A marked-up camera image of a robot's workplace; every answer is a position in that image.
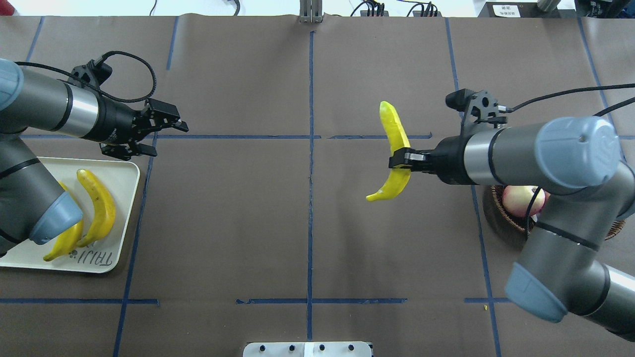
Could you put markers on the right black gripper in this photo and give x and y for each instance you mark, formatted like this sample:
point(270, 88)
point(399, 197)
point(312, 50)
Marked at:
point(448, 159)

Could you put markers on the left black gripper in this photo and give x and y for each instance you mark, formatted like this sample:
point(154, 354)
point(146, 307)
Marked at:
point(115, 123)

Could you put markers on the yellow banana with spots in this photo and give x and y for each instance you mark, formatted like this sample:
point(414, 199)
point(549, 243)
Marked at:
point(104, 207)

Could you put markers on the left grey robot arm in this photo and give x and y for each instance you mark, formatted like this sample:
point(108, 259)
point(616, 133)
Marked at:
point(72, 103)

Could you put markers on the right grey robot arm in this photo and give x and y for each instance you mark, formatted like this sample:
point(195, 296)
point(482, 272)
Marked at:
point(579, 162)

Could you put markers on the brown wicker basket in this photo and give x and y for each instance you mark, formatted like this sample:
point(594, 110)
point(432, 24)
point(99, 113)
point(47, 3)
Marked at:
point(509, 228)

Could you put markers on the white mounting plate with bolts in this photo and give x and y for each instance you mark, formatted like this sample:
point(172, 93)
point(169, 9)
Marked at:
point(310, 349)

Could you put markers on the pink white peach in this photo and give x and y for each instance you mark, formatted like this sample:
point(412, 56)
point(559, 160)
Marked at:
point(515, 200)

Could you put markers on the cream bear print tray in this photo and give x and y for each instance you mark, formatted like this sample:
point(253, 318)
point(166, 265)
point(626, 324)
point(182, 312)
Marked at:
point(121, 178)

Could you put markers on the black device with label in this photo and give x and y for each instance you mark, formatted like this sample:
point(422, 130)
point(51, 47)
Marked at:
point(511, 9)

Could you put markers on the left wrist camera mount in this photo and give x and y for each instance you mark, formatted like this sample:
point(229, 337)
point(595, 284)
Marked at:
point(94, 73)

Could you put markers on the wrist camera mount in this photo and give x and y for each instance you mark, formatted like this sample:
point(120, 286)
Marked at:
point(481, 111)
point(94, 73)

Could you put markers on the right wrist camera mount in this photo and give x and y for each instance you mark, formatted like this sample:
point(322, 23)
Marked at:
point(481, 111)

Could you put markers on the aluminium frame post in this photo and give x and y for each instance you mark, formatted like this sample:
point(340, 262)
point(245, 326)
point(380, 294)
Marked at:
point(311, 11)

